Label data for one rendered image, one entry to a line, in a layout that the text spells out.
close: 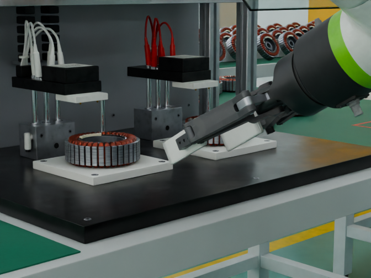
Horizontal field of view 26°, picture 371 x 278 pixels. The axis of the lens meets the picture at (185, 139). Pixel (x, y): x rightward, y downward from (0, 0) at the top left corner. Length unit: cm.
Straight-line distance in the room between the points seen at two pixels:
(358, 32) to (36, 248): 42
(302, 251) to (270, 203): 219
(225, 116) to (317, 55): 13
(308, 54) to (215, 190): 29
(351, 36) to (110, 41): 77
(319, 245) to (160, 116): 201
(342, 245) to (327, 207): 178
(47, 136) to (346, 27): 61
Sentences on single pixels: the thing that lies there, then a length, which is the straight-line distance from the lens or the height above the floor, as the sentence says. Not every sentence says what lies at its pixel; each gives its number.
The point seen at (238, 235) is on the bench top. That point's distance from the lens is 106.
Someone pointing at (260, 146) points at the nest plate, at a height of 78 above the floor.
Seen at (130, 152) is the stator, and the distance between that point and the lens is 117.
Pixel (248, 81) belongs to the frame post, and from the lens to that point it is 155.
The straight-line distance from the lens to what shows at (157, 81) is 146.
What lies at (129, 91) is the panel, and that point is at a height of 84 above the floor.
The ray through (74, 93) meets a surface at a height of 88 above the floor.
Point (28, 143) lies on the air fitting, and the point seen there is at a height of 80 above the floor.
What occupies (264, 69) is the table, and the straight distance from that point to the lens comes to 315.
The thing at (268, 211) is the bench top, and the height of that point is 74.
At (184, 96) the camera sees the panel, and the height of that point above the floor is 82.
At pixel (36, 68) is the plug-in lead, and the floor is 91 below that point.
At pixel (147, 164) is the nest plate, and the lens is 119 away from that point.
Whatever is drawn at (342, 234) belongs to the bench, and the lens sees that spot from 297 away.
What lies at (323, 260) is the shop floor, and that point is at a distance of 320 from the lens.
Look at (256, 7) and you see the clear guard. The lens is 119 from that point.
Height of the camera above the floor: 104
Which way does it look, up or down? 11 degrees down
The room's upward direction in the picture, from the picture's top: straight up
